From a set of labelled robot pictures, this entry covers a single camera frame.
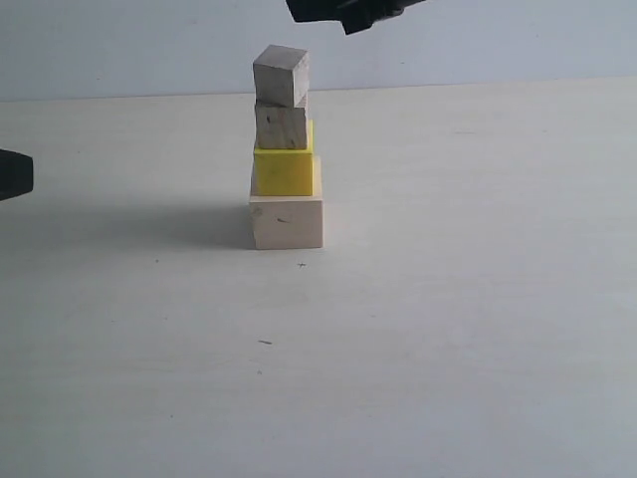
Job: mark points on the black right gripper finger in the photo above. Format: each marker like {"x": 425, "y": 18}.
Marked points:
{"x": 306, "y": 11}
{"x": 360, "y": 15}

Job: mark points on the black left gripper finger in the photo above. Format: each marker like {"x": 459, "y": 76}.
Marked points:
{"x": 16, "y": 174}

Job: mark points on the small pale wooden cube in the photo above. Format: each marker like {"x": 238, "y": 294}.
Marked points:
{"x": 282, "y": 75}

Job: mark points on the medium grainy wooden cube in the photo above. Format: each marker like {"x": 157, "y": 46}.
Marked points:
{"x": 279, "y": 127}

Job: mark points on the yellow cube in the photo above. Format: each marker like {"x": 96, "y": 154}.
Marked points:
{"x": 286, "y": 172}

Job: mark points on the large pale wooden cube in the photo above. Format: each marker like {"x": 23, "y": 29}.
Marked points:
{"x": 287, "y": 222}

